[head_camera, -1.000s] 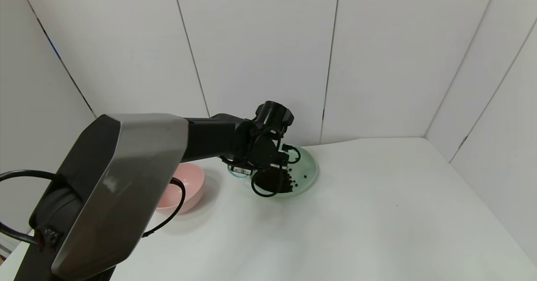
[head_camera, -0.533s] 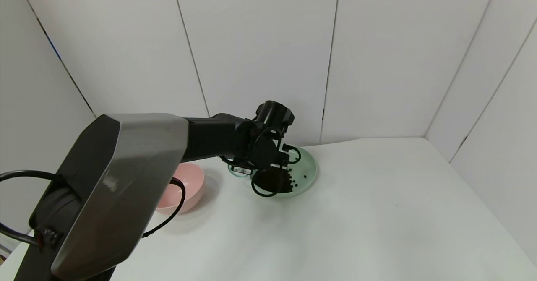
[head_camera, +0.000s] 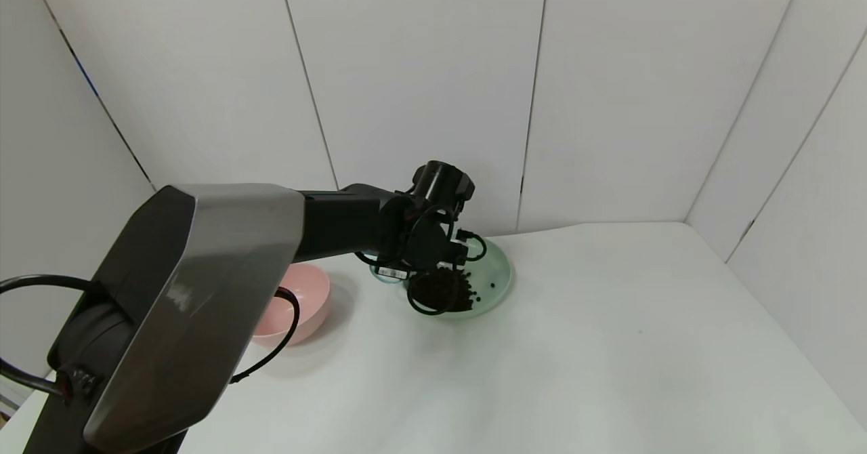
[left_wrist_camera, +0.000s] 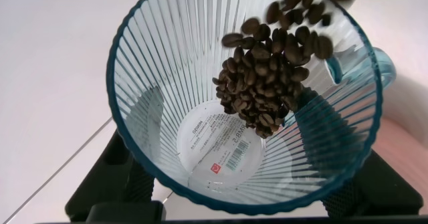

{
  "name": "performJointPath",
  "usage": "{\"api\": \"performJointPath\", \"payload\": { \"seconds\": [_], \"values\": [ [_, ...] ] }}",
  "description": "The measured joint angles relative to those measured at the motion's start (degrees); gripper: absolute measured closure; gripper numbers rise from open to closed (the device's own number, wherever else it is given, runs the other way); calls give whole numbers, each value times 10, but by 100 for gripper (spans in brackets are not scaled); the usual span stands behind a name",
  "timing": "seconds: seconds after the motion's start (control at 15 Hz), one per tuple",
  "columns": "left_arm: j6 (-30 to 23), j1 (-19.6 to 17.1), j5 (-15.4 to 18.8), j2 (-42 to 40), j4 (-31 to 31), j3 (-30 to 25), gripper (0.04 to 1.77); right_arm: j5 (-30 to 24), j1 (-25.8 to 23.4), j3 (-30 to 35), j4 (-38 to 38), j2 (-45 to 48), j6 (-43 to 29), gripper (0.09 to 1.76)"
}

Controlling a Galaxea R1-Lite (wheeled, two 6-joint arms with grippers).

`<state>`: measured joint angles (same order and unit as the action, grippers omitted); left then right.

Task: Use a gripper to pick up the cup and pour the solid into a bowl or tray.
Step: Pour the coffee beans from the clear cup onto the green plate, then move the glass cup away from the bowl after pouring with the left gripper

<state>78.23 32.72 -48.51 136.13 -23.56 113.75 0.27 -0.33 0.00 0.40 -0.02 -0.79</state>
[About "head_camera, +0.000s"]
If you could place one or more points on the blue ribbed transparent cup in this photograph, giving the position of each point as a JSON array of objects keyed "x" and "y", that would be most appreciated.
[{"x": 387, "y": 276}]

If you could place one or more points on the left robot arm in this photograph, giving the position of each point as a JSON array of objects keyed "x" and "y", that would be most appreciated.
[{"x": 203, "y": 298}]

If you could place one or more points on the pink bowl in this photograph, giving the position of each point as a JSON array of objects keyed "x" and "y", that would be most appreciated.
[{"x": 308, "y": 298}]

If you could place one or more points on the dark coffee bean pile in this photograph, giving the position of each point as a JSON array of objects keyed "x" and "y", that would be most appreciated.
[{"x": 443, "y": 291}]

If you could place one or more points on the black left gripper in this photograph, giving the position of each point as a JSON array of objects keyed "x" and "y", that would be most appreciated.
[{"x": 391, "y": 264}]

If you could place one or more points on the green round plate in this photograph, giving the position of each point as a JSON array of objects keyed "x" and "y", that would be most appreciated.
[{"x": 498, "y": 264}]

